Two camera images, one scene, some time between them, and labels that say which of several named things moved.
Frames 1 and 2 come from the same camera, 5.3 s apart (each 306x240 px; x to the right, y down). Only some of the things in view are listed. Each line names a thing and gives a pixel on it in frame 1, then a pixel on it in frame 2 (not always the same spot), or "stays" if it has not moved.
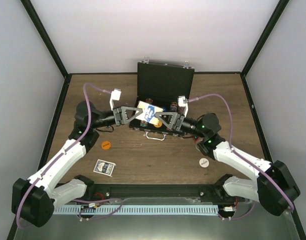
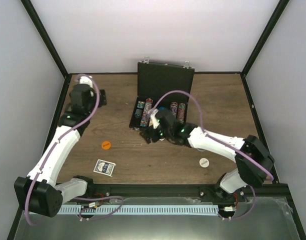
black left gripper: x=121 y=115 → x=102 y=98
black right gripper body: x=180 y=122 → x=167 y=134
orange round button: x=106 y=145 stays
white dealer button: x=204 y=162 stays
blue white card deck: x=104 y=168 stays
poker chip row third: x=173 y=106 stays
